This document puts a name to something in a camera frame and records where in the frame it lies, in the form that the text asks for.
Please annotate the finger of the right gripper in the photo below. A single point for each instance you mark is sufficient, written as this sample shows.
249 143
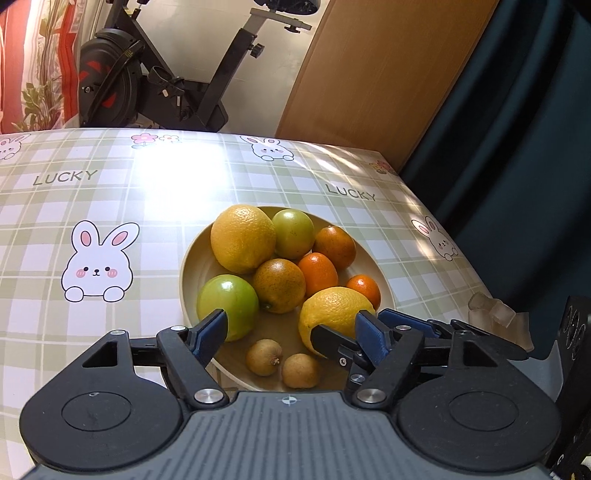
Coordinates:
432 328
343 350

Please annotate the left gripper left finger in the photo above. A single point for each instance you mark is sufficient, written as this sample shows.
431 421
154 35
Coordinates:
186 354

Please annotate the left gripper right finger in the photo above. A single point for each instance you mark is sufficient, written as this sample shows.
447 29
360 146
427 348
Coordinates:
391 342

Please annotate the yellow lemon with tip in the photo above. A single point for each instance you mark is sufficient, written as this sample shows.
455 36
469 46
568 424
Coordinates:
335 307

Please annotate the brown longan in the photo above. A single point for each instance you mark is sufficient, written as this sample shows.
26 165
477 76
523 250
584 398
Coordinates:
264 357
301 371

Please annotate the small round orange tangerine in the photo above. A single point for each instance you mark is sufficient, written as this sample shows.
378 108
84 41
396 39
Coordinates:
367 286

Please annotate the oval bright orange kumquat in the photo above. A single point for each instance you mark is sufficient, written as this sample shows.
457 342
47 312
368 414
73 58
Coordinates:
319 273

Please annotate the brownish orange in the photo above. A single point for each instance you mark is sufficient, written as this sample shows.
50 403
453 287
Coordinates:
280 286
337 245

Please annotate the beige round plate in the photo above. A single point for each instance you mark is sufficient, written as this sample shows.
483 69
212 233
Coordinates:
199 265

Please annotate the yellow-green apple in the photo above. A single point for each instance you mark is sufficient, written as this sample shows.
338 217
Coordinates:
295 233

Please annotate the round yellow lemon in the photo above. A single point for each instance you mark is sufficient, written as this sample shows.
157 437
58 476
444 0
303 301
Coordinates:
242 238

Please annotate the plaid bunny tablecloth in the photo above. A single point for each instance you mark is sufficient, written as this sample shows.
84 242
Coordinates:
171 185

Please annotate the dark teal curtain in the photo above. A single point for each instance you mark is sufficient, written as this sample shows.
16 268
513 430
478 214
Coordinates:
505 165

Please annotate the wooden door panel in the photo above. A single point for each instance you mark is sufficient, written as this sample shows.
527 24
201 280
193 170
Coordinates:
377 73

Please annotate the black exercise bike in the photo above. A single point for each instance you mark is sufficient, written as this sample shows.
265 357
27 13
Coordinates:
215 66

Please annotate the printed backdrop cloth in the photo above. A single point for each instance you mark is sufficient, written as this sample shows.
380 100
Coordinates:
40 51

